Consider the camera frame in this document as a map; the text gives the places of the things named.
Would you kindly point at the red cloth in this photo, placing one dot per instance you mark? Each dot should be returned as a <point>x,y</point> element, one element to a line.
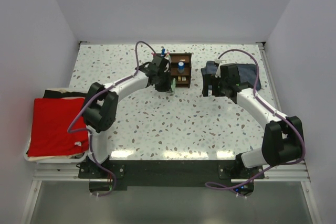
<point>49,135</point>

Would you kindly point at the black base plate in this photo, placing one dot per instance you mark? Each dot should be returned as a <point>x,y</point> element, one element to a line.
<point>121,174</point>

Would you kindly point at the blue battery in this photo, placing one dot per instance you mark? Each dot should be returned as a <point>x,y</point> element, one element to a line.
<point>181,67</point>

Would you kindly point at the brown wooden desk organizer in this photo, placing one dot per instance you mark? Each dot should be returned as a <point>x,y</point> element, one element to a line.
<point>174,71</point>

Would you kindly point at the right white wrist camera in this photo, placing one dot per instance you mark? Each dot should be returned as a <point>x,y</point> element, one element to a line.
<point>218,63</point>

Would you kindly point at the light green stapler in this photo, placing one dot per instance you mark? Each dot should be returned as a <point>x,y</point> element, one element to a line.
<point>173,85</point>

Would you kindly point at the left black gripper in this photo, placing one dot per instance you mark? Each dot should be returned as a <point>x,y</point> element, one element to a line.
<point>167,87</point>

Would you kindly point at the white tray with cloths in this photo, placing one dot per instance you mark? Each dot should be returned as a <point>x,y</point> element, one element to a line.
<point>62,93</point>

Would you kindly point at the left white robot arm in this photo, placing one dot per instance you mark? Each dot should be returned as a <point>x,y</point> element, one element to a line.
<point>101,102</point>

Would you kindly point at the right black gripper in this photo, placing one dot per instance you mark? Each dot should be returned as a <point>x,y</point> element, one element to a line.
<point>207,81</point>

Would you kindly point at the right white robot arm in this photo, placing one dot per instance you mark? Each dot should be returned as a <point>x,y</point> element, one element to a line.
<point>283,136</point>

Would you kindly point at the dark blue folded towel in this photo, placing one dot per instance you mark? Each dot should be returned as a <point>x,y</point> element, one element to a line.
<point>247,72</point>

